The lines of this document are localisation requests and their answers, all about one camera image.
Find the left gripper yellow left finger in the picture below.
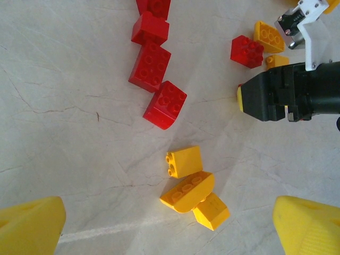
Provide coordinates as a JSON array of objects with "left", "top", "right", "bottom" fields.
[{"left": 0, "top": 196, "right": 66, "bottom": 255}]

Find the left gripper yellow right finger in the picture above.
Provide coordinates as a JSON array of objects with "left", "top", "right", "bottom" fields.
[{"left": 273, "top": 195, "right": 340, "bottom": 255}]

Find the small yellow lego brick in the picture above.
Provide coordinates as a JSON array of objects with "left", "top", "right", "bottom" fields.
[{"left": 265, "top": 54, "right": 290, "bottom": 71}]

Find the red lego brick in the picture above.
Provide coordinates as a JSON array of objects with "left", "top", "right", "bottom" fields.
[
  {"left": 230, "top": 35, "right": 265, "bottom": 70},
  {"left": 135, "top": 0, "right": 172, "bottom": 21},
  {"left": 142, "top": 80, "right": 188, "bottom": 131},
  {"left": 128, "top": 41, "right": 172, "bottom": 94},
  {"left": 131, "top": 11, "right": 170, "bottom": 46}
]

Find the yellow curved lego brick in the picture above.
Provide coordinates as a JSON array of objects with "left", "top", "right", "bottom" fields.
[
  {"left": 159, "top": 171, "right": 215, "bottom": 214},
  {"left": 253, "top": 20, "right": 286, "bottom": 53}
]

